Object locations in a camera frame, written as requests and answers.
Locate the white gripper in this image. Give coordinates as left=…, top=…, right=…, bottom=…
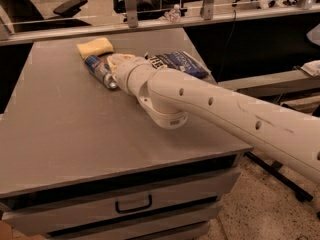
left=107, top=53, right=156, bottom=96

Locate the blue silver redbull can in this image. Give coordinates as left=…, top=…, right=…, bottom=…
left=84, top=55, right=118, bottom=90

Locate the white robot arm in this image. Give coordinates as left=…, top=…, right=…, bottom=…
left=107, top=54, right=320, bottom=183

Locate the yellow sponge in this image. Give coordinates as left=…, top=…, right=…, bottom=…
left=77, top=38, right=114, bottom=59

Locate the blue chip bag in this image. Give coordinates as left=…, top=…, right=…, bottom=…
left=144, top=51, right=209, bottom=79

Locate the grey drawer cabinet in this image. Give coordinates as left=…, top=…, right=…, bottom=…
left=0, top=39, right=247, bottom=240

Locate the black office chair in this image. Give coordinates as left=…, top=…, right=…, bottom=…
left=0, top=0, right=88, bottom=32

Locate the grey metal rail post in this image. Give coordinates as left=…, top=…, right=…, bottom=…
left=200, top=0, right=215, bottom=20
left=125, top=0, right=138, bottom=28

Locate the black hanging cable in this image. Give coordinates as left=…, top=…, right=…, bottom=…
left=218, top=9, right=238, bottom=82

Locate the black drawer handle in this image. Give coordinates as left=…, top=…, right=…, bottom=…
left=115, top=194, right=153, bottom=214

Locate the black metal stand frame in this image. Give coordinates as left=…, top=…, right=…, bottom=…
left=245, top=152, right=318, bottom=203

